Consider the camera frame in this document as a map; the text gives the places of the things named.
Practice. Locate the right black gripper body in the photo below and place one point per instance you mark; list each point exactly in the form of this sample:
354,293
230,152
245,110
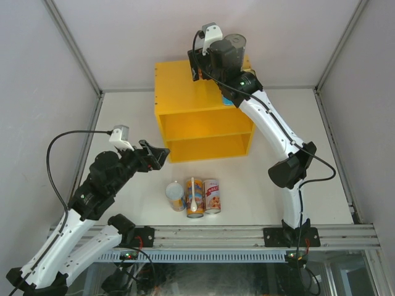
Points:
215,73

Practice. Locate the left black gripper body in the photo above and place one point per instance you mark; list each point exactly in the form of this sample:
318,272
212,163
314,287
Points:
131,162

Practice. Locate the black cylindrical can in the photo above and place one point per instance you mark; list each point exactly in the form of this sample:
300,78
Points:
238,41

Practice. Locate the gold rectangular tin blue label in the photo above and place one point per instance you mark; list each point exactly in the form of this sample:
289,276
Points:
250,71

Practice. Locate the red white labelled can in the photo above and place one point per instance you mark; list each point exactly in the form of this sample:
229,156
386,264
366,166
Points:
211,196

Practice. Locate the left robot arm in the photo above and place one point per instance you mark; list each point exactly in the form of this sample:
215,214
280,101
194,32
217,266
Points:
58,262

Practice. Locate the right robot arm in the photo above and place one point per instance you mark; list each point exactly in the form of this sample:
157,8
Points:
294,156

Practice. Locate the white lidded yellow can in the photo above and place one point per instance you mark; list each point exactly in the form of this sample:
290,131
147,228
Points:
175,196

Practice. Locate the orange can with spoon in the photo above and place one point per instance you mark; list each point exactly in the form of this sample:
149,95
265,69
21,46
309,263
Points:
199,199

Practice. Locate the yellow wooden shelf cabinet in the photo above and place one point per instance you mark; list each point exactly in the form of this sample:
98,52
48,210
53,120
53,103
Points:
192,119

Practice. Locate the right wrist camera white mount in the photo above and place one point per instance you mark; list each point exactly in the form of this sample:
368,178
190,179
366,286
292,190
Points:
209,33

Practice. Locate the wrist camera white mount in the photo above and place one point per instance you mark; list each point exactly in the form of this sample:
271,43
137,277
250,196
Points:
119,138
209,33

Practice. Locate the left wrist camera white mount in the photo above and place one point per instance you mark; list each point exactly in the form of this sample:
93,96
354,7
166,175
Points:
119,138

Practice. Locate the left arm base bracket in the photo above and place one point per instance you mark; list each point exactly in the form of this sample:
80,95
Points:
138,238

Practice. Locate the grey slotted cable duct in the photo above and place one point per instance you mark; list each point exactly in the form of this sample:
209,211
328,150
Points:
195,256

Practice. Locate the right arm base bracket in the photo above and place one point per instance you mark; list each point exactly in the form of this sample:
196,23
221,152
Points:
281,237

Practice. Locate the aluminium mounting rail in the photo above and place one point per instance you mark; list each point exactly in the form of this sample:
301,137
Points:
332,237

